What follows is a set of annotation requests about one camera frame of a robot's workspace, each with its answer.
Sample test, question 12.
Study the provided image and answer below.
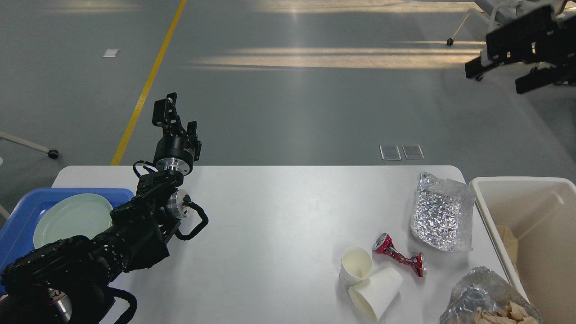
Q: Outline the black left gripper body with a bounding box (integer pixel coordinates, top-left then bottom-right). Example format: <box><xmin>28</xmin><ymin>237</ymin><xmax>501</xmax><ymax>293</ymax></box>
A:
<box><xmin>153</xmin><ymin>135</ymin><xmax>202</xmax><ymax>176</ymax></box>

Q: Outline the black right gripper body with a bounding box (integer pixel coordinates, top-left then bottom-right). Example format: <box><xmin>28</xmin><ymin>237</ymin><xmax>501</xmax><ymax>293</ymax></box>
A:
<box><xmin>535</xmin><ymin>9</ymin><xmax>575</xmax><ymax>86</ymax></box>

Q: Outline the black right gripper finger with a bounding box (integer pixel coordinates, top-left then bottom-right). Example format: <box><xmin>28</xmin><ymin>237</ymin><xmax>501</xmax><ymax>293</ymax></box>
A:
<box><xmin>465</xmin><ymin>5</ymin><xmax>556</xmax><ymax>79</ymax></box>
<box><xmin>516</xmin><ymin>68</ymin><xmax>560</xmax><ymax>94</ymax></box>

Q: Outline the pale green plate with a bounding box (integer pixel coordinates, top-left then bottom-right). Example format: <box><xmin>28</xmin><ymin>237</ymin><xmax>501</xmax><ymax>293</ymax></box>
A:
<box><xmin>32</xmin><ymin>193</ymin><xmax>113</xmax><ymax>249</ymax></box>

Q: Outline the clear plastic wrap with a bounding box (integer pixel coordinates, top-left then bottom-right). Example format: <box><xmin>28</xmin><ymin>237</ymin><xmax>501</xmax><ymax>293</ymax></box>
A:
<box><xmin>410</xmin><ymin>171</ymin><xmax>476</xmax><ymax>252</ymax></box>

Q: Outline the foil bag with brown paper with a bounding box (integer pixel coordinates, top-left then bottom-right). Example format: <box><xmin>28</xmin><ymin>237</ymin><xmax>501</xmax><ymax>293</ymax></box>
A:
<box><xmin>439</xmin><ymin>266</ymin><xmax>544</xmax><ymax>324</ymax></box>

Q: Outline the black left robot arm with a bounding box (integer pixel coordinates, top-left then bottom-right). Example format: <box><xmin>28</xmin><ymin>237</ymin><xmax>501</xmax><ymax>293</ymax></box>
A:
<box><xmin>1</xmin><ymin>92</ymin><xmax>209</xmax><ymax>324</ymax></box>

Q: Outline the white rolling chair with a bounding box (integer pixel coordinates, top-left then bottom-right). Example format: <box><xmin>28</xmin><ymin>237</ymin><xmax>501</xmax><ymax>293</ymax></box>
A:
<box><xmin>446</xmin><ymin>0</ymin><xmax>542</xmax><ymax>46</ymax></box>

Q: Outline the white caster leg left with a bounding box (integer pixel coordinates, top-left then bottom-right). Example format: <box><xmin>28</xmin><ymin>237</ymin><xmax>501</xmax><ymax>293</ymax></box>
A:
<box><xmin>0</xmin><ymin>131</ymin><xmax>59</xmax><ymax>159</ymax></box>

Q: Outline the white plastic bin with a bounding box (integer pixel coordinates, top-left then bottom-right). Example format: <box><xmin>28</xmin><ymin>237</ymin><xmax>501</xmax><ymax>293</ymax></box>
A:
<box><xmin>470</xmin><ymin>176</ymin><xmax>576</xmax><ymax>324</ymax></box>

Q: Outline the clear floor plate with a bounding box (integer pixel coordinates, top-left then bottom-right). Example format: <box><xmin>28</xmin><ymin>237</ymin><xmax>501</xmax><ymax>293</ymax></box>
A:
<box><xmin>402</xmin><ymin>145</ymin><xmax>425</xmax><ymax>160</ymax></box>
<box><xmin>380</xmin><ymin>145</ymin><xmax>402</xmax><ymax>161</ymax></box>

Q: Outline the blue plastic tray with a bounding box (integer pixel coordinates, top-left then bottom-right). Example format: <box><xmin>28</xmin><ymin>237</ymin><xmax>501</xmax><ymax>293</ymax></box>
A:
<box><xmin>1</xmin><ymin>187</ymin><xmax>134</xmax><ymax>270</ymax></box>

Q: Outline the upright white paper cup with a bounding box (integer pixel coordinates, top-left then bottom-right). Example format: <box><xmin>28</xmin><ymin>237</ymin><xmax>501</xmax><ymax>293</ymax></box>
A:
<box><xmin>339</xmin><ymin>246</ymin><xmax>373</xmax><ymax>286</ymax></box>

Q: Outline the red crushed wrapper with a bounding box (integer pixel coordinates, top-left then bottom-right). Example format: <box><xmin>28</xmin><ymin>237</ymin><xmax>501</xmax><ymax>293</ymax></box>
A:
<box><xmin>372</xmin><ymin>232</ymin><xmax>427</xmax><ymax>278</ymax></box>

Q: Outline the lying white paper cup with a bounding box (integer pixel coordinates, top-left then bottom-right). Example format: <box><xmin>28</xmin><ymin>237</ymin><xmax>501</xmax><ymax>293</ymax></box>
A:
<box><xmin>348</xmin><ymin>267</ymin><xmax>404</xmax><ymax>324</ymax></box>

